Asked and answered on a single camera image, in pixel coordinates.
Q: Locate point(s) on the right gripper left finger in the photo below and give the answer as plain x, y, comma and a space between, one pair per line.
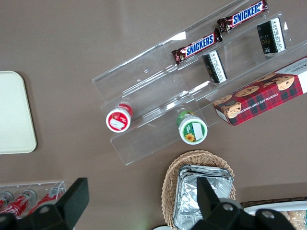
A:
72, 201

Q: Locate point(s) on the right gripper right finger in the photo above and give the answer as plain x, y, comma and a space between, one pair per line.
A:
208, 201

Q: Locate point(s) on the oval light wicker basket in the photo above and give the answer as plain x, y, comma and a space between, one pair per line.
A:
171, 187

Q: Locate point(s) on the white rectangular snack tray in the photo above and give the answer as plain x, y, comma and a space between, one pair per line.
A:
268, 207

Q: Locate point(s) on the beige rectangular tray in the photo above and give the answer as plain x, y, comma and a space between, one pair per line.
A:
14, 112

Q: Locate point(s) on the stack of foil trays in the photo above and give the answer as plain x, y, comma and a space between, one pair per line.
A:
187, 198

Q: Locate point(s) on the red cola bottle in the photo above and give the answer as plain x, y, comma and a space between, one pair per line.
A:
4, 198
20, 202
48, 197

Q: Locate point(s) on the clear acrylic bottle rack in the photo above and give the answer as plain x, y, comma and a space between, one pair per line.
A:
36, 185

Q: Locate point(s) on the dark woven mat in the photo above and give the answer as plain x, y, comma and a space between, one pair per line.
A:
275, 200

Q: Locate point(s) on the green lid cup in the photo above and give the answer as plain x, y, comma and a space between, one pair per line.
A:
193, 130

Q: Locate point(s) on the clear rice cracker bag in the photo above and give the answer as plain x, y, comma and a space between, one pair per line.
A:
297, 218

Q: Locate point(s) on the red lid cup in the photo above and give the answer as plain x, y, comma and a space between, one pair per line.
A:
118, 121

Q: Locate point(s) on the red tartan cookie box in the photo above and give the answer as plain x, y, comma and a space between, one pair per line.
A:
261, 98

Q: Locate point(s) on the clear acrylic stepped shelf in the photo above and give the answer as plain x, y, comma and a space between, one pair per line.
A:
148, 81

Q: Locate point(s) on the small black white box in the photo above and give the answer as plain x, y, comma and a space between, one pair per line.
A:
272, 36
215, 67

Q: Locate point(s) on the Snickers chocolate bar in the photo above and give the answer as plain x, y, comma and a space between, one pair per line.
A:
197, 45
244, 15

